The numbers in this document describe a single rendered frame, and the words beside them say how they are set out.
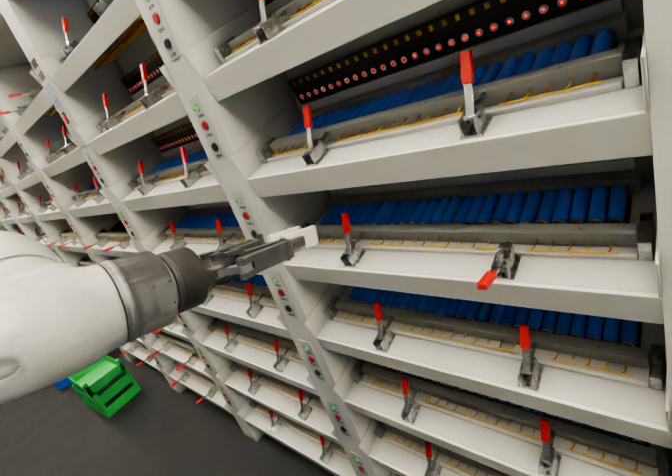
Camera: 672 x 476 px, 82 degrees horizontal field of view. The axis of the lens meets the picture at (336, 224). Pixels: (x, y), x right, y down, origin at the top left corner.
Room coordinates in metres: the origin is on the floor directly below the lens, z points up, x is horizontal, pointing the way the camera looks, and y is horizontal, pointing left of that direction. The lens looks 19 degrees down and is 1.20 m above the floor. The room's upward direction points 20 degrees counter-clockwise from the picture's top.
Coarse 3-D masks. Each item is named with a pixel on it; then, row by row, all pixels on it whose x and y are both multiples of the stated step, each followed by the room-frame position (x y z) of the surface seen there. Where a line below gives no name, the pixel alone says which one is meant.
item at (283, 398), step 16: (224, 368) 1.27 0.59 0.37; (240, 368) 1.27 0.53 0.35; (240, 384) 1.21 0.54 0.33; (256, 384) 1.14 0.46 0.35; (272, 384) 1.12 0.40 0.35; (288, 384) 1.06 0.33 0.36; (256, 400) 1.11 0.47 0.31; (272, 400) 1.06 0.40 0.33; (288, 400) 1.03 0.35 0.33; (304, 400) 0.99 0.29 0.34; (320, 400) 0.96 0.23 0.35; (288, 416) 0.99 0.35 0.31; (304, 416) 0.93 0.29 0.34; (320, 416) 0.92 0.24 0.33; (320, 432) 0.88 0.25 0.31
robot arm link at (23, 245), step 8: (0, 232) 0.48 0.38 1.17; (8, 232) 0.49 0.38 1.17; (0, 240) 0.45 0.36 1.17; (8, 240) 0.45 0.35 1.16; (16, 240) 0.45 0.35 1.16; (24, 240) 0.46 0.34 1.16; (32, 240) 0.47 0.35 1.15; (0, 248) 0.43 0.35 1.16; (8, 248) 0.43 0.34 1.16; (16, 248) 0.43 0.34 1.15; (24, 248) 0.43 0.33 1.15; (32, 248) 0.44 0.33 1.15; (40, 248) 0.45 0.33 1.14; (48, 248) 0.47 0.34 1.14; (0, 256) 0.41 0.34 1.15; (8, 256) 0.41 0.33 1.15; (48, 256) 0.44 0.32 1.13; (56, 256) 0.46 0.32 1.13
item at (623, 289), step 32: (608, 160) 0.47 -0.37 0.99; (320, 192) 0.86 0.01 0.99; (352, 192) 0.80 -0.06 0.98; (640, 192) 0.44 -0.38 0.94; (640, 224) 0.37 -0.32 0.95; (320, 256) 0.70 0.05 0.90; (384, 256) 0.60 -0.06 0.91; (416, 256) 0.56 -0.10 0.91; (448, 256) 0.52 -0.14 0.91; (480, 256) 0.49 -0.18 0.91; (640, 256) 0.36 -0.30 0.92; (384, 288) 0.58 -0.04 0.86; (416, 288) 0.53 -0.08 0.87; (448, 288) 0.49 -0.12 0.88; (512, 288) 0.42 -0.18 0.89; (544, 288) 0.39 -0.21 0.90; (576, 288) 0.37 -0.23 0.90; (608, 288) 0.35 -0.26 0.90; (640, 288) 0.33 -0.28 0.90; (640, 320) 0.33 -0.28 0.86
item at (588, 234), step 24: (384, 240) 0.62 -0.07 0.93; (432, 240) 0.57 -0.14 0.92; (456, 240) 0.53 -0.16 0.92; (480, 240) 0.51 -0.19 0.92; (504, 240) 0.48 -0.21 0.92; (528, 240) 0.46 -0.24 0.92; (552, 240) 0.43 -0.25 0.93; (576, 240) 0.41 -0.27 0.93; (600, 240) 0.40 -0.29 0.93; (624, 240) 0.38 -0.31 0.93
